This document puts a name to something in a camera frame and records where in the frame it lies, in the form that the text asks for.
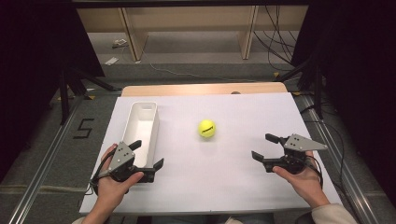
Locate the black metal stand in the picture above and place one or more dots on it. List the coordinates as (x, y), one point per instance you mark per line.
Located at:
(64, 99)
(317, 90)

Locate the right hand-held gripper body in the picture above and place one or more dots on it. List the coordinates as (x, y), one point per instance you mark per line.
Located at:
(303, 143)

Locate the light wooden furniture frame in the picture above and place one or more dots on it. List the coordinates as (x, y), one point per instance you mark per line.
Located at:
(193, 17)

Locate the person's left hand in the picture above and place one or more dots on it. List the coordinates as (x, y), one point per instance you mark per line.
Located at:
(110, 189)

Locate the person's right hand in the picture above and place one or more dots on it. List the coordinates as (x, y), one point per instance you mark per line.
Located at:
(306, 183)

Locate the small grey floor device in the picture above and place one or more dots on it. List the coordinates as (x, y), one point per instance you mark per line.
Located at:
(120, 43)

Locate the flat white floor piece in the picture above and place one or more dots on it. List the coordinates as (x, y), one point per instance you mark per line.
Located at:
(111, 61)

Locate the white table cover sheet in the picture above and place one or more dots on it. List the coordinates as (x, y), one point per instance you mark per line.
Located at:
(224, 174)

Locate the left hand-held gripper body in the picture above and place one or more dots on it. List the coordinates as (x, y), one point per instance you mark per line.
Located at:
(122, 157)

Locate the white oblong plastic container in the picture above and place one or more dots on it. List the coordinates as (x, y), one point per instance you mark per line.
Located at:
(141, 130)

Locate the black curtain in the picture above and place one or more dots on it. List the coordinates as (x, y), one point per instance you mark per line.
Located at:
(364, 77)
(34, 62)

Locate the yellow tennis ball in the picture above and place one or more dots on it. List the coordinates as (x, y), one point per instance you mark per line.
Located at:
(206, 128)

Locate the metal floor rail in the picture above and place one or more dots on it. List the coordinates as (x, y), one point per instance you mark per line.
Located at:
(342, 168)
(40, 175)

